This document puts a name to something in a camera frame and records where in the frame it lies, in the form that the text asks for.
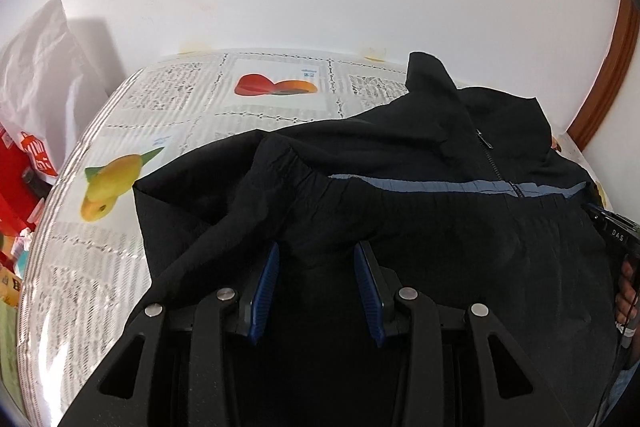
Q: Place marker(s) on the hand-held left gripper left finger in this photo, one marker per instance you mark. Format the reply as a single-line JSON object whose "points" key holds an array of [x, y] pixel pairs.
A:
{"points": [[262, 294]]}

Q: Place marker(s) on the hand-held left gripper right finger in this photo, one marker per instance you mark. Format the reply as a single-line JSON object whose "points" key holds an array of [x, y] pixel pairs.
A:
{"points": [[369, 294]]}

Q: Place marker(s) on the black white blue zip jacket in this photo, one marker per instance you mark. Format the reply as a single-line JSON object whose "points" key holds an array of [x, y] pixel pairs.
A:
{"points": [[410, 147]]}

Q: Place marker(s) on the person's right hand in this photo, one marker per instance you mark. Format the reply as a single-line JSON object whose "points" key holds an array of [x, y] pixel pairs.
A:
{"points": [[629, 292]]}

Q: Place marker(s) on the fruit printed white tablecloth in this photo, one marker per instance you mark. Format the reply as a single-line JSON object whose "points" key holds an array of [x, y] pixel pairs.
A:
{"points": [[170, 107]]}

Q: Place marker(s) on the green cloth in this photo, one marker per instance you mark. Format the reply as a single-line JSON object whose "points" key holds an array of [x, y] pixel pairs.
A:
{"points": [[7, 347]]}

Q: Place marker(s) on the red paper shopping bag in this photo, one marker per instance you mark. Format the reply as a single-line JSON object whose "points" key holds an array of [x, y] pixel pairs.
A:
{"points": [[12, 187]]}

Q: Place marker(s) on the white plastic bag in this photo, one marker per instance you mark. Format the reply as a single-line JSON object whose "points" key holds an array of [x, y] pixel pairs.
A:
{"points": [[45, 67]]}

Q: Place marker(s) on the brown wooden door frame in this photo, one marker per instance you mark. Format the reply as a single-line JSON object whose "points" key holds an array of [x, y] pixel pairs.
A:
{"points": [[615, 57]]}

